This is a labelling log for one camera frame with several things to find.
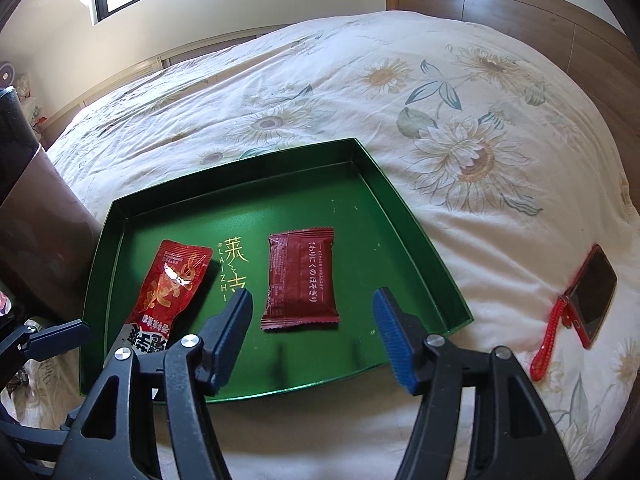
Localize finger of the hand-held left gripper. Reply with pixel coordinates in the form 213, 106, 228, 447
0, 318, 92, 362
0, 409, 81, 456

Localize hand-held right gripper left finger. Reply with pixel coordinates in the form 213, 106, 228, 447
60, 289, 255, 480

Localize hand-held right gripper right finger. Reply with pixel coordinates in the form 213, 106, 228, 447
372, 287, 577, 480

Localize long red snack packet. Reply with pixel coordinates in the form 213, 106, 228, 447
102, 239, 213, 368

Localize dark red square snack packet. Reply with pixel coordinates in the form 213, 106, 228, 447
260, 226, 342, 333

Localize green square tray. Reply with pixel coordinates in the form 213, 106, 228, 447
79, 137, 474, 407

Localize smartphone in red case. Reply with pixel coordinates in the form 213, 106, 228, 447
564, 244, 619, 351

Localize floral cream bedsheet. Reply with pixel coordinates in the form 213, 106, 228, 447
30, 10, 640, 480

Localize brown wooden headboard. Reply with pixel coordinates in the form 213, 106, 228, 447
385, 0, 640, 131

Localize red coiled wrist strap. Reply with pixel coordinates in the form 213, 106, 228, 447
530, 296, 576, 382

